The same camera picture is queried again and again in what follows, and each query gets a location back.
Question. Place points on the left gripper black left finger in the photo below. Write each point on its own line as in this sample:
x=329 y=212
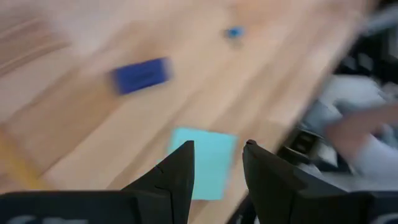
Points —
x=174 y=183

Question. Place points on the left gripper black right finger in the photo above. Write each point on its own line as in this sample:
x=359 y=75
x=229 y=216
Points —
x=273 y=186

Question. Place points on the teal sticky note pad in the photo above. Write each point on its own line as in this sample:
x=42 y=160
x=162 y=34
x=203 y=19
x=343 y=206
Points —
x=214 y=161

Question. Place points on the purple eraser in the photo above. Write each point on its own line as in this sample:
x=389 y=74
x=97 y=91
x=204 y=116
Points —
x=140 y=76

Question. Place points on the small blue binder clip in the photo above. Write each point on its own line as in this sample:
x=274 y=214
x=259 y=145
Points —
x=234 y=32

